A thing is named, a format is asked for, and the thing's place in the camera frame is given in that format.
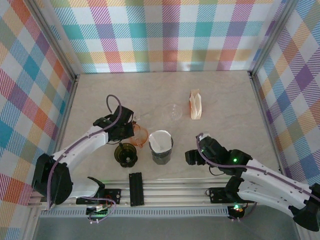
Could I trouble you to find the clear glass teapot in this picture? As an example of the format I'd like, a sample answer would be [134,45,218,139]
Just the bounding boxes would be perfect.
[131,109,157,126]

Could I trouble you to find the grey transparent dripper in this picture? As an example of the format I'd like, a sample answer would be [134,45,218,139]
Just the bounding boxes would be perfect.
[148,129,175,158]

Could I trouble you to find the white paper coffee filter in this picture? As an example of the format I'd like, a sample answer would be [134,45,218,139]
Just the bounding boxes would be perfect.
[149,129,173,153]

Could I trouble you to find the clear glass dripper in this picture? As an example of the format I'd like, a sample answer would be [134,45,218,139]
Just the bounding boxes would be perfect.
[161,103,183,123]

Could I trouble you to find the olive green dripper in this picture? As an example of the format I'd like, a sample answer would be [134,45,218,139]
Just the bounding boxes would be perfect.
[114,141,138,168]

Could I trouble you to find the orange glass server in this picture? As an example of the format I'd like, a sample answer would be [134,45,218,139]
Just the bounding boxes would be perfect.
[131,123,150,150]

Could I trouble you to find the stacked white paper filters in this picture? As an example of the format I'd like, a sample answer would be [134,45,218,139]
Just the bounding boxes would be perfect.
[190,91,202,118]

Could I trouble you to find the black flat bar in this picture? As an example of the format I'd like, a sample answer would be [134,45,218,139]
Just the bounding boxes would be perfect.
[128,172,145,207]

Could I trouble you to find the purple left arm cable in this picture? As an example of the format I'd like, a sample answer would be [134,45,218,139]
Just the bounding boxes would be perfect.
[46,94,124,225]

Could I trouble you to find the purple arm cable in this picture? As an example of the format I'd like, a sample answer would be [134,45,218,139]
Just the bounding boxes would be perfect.
[195,133,320,222]
[46,94,124,225]

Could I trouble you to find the aluminium front rail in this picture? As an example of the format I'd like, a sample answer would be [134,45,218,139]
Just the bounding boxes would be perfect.
[32,178,305,209]

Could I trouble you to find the aluminium rail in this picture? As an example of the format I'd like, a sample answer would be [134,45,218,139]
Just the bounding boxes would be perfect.
[56,73,81,141]
[247,71,288,182]
[32,178,305,209]

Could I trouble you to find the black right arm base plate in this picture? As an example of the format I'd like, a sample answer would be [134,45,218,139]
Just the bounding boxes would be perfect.
[208,186,256,204]

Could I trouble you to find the aluminium left side rail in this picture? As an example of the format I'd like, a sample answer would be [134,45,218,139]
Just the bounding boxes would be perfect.
[56,73,81,141]

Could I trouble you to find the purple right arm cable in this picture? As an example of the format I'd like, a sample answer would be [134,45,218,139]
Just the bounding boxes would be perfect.
[195,133,320,222]

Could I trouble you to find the aluminium right side rail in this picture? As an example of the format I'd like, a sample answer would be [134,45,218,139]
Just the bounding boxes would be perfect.
[247,71,288,182]

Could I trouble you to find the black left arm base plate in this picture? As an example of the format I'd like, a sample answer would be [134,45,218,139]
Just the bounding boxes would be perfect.
[75,188,122,206]

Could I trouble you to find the grey slotted cable duct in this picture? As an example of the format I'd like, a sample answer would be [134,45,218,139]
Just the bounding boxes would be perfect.
[39,206,231,219]

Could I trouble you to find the aluminium left corner post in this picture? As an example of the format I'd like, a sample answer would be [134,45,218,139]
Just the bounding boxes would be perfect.
[26,0,80,81]

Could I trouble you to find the aluminium corner post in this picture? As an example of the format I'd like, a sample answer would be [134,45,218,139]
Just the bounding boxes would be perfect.
[248,0,301,76]
[26,0,80,81]

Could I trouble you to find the aluminium right corner post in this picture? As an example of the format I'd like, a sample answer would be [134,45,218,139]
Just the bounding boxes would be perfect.
[248,0,301,76]

